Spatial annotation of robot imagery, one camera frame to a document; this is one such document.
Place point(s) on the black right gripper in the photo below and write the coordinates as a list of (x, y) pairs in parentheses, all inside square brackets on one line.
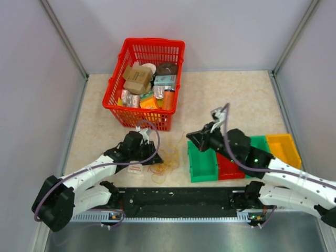
[(201, 138)]

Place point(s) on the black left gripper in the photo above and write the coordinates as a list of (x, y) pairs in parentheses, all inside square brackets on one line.
[(151, 150)]

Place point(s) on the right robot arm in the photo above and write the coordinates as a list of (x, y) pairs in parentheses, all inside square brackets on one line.
[(277, 183)]

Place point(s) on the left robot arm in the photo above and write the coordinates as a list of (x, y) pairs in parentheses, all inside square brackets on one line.
[(62, 198)]

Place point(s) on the white tissue pack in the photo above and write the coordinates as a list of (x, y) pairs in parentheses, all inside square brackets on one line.
[(135, 169)]

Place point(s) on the left green plastic bin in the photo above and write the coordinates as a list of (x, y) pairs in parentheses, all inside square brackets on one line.
[(203, 165)]

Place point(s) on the green plastic bin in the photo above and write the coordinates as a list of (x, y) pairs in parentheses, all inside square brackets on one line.
[(203, 165), (260, 143)]

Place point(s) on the red plastic bin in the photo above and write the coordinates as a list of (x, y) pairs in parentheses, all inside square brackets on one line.
[(227, 169)]

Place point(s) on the orange bottle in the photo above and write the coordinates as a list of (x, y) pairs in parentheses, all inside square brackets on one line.
[(168, 100)]

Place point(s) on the orange yellow sticky notes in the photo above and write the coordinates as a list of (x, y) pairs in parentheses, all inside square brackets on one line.
[(149, 102)]

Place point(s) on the right green plastic bin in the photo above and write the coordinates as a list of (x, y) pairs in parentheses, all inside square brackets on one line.
[(260, 143)]

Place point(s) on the pink wrapped snack pack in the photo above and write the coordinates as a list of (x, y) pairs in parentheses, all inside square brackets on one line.
[(130, 100)]

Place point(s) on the silver foil snack pack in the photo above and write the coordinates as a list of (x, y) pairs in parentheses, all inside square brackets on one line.
[(158, 91)]

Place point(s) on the teal snack box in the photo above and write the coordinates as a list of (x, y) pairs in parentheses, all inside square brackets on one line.
[(165, 80)]

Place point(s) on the small brown cardboard box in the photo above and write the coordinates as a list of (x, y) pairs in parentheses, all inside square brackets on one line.
[(135, 88)]

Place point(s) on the yellow plastic bin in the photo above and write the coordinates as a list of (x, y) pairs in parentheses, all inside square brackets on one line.
[(283, 147)]

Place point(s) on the white round plate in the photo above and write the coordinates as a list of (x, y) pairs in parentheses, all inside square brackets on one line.
[(146, 65)]

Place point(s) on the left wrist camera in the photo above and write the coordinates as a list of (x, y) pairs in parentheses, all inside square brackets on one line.
[(145, 132)]

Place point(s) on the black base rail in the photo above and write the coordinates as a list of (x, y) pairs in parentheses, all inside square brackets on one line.
[(176, 202)]

